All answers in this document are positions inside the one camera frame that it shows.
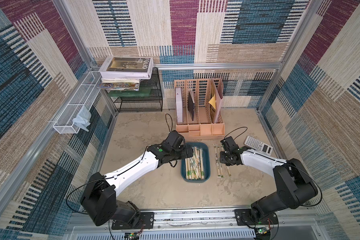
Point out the large white book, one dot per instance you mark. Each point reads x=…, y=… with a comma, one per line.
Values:
x=127, y=67

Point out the black notebook in organizer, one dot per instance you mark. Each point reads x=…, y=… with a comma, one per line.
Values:
x=191, y=104

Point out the pink desktop file organizer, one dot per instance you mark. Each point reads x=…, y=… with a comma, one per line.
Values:
x=208, y=123

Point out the stack of colourful magazines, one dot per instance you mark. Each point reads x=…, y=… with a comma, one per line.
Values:
x=119, y=84

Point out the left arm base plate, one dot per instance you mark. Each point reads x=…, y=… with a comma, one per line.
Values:
x=144, y=220

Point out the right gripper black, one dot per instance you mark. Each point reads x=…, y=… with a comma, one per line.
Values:
x=225, y=157

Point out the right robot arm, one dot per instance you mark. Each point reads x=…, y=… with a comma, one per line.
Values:
x=294, y=185

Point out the chopsticks pair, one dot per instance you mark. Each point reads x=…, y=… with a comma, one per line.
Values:
x=228, y=170
x=219, y=155
x=217, y=162

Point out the white box in organizer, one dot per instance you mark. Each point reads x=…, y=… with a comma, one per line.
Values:
x=179, y=105

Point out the yellow paper in organizer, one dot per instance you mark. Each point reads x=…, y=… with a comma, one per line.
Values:
x=212, y=102

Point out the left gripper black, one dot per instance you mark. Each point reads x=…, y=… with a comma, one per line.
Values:
x=184, y=153

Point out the teal plastic storage box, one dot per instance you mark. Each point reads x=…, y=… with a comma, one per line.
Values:
x=196, y=169

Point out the white wire wall basket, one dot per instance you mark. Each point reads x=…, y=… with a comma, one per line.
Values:
x=83, y=96

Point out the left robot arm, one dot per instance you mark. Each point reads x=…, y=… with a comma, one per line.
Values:
x=99, y=199

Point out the crumpled white tissue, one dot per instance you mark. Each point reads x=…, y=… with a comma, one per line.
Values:
x=82, y=120

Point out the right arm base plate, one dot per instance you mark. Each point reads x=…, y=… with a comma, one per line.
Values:
x=244, y=217

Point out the aluminium front rail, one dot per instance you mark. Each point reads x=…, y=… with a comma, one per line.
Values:
x=188, y=218

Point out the white calculator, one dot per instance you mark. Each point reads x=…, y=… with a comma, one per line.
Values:
x=258, y=145

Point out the black wire mesh shelf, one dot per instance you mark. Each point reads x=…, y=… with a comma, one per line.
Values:
x=149, y=97

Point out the green folder on shelf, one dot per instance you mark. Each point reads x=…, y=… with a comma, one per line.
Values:
x=140, y=93

